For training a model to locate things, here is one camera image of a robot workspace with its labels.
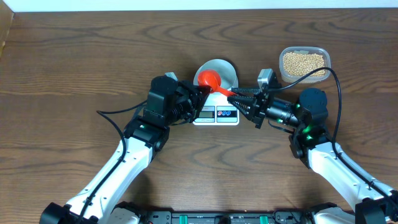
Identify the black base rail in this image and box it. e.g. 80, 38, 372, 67
138, 210, 313, 224

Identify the pile of soybeans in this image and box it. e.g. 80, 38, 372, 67
282, 52, 325, 77

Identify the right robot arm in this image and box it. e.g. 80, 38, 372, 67
228, 84, 397, 223

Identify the left black cable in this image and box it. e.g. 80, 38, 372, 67
76, 99, 149, 224

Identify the black cable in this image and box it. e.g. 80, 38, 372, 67
76, 99, 149, 224
267, 67, 398, 203

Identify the white digital kitchen scale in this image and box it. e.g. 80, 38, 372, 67
193, 93, 239, 126

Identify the grey round bowl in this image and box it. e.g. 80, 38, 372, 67
193, 59, 238, 90

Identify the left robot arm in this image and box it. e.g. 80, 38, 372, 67
40, 75, 211, 223

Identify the red measuring scoop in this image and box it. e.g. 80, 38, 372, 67
197, 70, 236, 97

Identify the clear plastic container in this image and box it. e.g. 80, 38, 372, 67
279, 46, 331, 84

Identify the right black cable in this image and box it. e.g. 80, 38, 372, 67
267, 67, 398, 203

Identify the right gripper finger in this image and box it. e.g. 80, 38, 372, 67
227, 95, 257, 121
231, 88, 262, 95

